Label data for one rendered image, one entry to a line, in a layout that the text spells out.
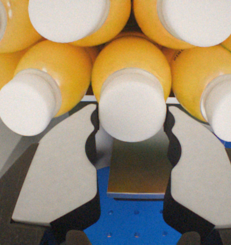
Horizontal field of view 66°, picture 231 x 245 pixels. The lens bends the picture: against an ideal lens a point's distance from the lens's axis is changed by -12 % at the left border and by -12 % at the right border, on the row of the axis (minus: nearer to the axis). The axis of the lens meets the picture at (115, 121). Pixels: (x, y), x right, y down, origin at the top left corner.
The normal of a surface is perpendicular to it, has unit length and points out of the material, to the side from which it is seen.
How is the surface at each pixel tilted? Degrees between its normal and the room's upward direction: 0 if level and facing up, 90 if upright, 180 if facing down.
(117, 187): 90
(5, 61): 81
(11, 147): 90
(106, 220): 90
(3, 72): 76
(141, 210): 90
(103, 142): 0
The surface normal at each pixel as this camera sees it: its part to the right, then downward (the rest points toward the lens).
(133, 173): 0.00, -0.85
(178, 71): -0.95, -0.17
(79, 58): 0.81, -0.34
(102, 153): -0.06, 0.53
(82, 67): 0.92, -0.14
